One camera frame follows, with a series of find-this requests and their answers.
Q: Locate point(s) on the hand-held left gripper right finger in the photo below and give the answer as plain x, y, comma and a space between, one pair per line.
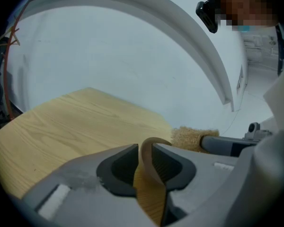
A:
198, 174

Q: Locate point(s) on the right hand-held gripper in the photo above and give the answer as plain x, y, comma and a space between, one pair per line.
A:
253, 131

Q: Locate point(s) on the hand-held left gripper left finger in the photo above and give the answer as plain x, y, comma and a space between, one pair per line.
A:
85, 193

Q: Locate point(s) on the wooden bowl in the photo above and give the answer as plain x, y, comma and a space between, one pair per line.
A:
146, 157

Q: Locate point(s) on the blue face mask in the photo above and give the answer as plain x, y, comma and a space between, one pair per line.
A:
243, 28

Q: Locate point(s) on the red coat rack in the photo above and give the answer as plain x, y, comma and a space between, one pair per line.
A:
5, 79

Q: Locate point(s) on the person's head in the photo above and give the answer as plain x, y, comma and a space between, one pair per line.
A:
246, 6

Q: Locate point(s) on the green white wall poster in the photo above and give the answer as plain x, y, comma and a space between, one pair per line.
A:
240, 79

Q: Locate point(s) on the black head-mounted camera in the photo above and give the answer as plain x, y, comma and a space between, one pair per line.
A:
207, 15

